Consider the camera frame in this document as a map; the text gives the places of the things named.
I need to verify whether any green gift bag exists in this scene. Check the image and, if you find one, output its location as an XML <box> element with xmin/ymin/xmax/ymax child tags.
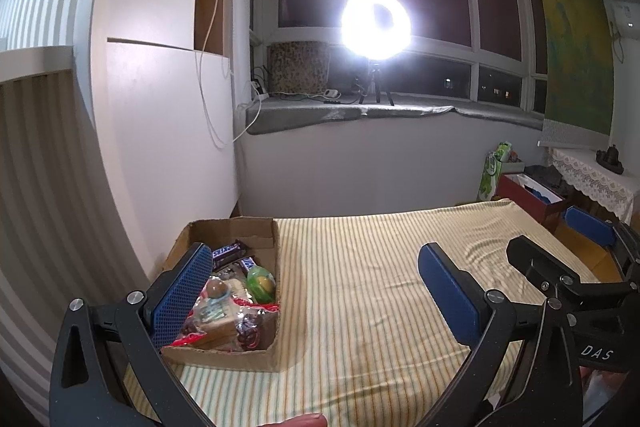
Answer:
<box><xmin>479</xmin><ymin>141</ymin><xmax>513</xmax><ymax>202</ymax></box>

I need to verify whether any dark figurine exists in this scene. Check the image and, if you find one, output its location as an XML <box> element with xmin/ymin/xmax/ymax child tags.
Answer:
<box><xmin>595</xmin><ymin>144</ymin><xmax>625</xmax><ymax>172</ymax></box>

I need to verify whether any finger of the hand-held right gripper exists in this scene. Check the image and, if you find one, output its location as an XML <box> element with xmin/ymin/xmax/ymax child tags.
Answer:
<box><xmin>506</xmin><ymin>234</ymin><xmax>640</xmax><ymax>314</ymax></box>
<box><xmin>564</xmin><ymin>205</ymin><xmax>640</xmax><ymax>281</ymax></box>

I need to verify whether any black tripod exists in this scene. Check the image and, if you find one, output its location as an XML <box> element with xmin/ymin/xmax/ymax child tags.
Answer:
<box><xmin>356</xmin><ymin>61</ymin><xmax>396</xmax><ymax>106</ymax></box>

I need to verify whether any dark cloth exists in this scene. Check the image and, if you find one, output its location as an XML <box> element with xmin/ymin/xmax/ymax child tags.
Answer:
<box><xmin>525</xmin><ymin>164</ymin><xmax>568</xmax><ymax>198</ymax></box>

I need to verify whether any short brown chocolate bar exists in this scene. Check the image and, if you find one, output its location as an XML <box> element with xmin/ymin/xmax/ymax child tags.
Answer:
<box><xmin>211</xmin><ymin>241</ymin><xmax>249</xmax><ymax>269</ymax></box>

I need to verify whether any clear round candy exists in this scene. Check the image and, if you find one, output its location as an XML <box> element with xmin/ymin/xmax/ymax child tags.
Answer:
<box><xmin>202</xmin><ymin>277</ymin><xmax>232</xmax><ymax>308</ymax></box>

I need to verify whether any person's right hand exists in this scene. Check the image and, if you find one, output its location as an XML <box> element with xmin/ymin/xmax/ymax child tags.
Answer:
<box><xmin>582</xmin><ymin>369</ymin><xmax>640</xmax><ymax>427</ymax></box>

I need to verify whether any white wardrobe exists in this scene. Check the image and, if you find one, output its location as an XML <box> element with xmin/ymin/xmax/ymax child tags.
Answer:
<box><xmin>75</xmin><ymin>0</ymin><xmax>241</xmax><ymax>268</ymax></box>

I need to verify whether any white air conditioner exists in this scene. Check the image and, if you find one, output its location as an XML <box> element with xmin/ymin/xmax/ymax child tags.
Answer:
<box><xmin>612</xmin><ymin>2</ymin><xmax>640</xmax><ymax>30</ymax></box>

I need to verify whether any dark candy with red twists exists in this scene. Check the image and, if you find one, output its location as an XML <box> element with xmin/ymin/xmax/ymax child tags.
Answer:
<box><xmin>232</xmin><ymin>302</ymin><xmax>281</xmax><ymax>351</ymax></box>

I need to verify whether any round green candy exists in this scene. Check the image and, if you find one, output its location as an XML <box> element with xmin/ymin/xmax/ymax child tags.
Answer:
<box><xmin>247</xmin><ymin>263</ymin><xmax>277</xmax><ymax>304</ymax></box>

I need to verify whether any white lace cloth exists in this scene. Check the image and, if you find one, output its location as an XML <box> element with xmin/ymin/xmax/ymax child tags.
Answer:
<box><xmin>547</xmin><ymin>147</ymin><xmax>640</xmax><ymax>228</ymax></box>

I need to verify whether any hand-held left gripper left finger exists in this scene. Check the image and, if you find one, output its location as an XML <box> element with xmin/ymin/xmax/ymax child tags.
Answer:
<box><xmin>48</xmin><ymin>242</ymin><xmax>221</xmax><ymax>427</ymax></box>

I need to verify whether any striped bed sheet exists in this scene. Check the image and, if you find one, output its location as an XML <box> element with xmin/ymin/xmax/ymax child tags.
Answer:
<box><xmin>122</xmin><ymin>198</ymin><xmax>601</xmax><ymax>427</ymax></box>

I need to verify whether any shallow cardboard box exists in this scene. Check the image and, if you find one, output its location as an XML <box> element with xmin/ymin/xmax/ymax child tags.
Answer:
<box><xmin>160</xmin><ymin>217</ymin><xmax>281</xmax><ymax>373</ymax></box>

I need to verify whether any yellow green wall poster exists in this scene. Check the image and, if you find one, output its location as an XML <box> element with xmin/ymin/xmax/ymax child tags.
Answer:
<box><xmin>515</xmin><ymin>0</ymin><xmax>616</xmax><ymax>150</ymax></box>

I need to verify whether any red box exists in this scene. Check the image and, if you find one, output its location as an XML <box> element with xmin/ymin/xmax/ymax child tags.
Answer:
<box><xmin>496</xmin><ymin>173</ymin><xmax>571</xmax><ymax>235</ymax></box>

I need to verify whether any ring light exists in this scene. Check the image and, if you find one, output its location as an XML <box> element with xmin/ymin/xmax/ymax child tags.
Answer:
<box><xmin>340</xmin><ymin>0</ymin><xmax>413</xmax><ymax>60</ymax></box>

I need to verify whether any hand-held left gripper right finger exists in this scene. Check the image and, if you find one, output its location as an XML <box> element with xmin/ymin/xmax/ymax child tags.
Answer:
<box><xmin>418</xmin><ymin>242</ymin><xmax>586</xmax><ymax>427</ymax></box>

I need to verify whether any white hanging cable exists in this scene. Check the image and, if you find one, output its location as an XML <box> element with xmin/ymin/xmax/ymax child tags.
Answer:
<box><xmin>197</xmin><ymin>0</ymin><xmax>263</xmax><ymax>150</ymax></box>

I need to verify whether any clear cracker pack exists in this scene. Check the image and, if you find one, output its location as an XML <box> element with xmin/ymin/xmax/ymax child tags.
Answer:
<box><xmin>192</xmin><ymin>274</ymin><xmax>253</xmax><ymax>348</ymax></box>

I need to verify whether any person's left hand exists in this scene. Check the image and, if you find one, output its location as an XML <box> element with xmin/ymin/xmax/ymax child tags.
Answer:
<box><xmin>260</xmin><ymin>412</ymin><xmax>328</xmax><ymax>427</ymax></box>

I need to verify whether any grey windowsill cushion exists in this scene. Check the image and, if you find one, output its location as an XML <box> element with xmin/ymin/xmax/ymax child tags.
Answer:
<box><xmin>245</xmin><ymin>91</ymin><xmax>546</xmax><ymax>136</ymax></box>

